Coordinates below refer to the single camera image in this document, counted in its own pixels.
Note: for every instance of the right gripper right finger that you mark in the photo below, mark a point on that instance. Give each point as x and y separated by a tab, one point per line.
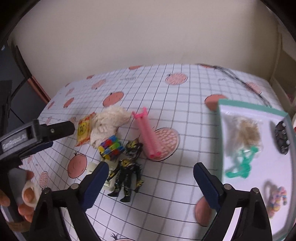
253	222

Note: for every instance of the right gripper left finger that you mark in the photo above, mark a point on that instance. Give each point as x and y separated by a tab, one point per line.
48	222

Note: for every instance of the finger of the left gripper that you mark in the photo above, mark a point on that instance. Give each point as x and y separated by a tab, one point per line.
57	131

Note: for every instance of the yellow rice cracker packet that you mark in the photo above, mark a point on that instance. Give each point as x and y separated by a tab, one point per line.
84	129

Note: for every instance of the cream lace cloth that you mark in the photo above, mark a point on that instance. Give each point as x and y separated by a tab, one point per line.
106	123

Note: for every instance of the colourful block puzzle toy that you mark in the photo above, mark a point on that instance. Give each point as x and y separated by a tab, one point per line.
111	148

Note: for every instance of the cream plastic folding stand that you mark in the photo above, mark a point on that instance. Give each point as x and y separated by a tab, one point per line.
108	185

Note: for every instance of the black gold action figure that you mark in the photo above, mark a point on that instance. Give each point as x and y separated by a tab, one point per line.
124	170

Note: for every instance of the pink hair roller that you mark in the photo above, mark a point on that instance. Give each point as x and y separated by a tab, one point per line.
151	142

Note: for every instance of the left human hand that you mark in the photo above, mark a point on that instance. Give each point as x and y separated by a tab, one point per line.
26	193

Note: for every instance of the green plastic hair clip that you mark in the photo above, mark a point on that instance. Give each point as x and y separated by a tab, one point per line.
242	163

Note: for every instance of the teal white tray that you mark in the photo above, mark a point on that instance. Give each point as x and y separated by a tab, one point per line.
270	169

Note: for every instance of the clear bag beige contents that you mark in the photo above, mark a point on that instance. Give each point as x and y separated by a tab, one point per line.
243	133

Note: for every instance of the black toy car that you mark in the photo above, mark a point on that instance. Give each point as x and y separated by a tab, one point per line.
281	138

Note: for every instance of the pomegranate grid tablecloth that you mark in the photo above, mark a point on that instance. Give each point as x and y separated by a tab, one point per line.
182	104

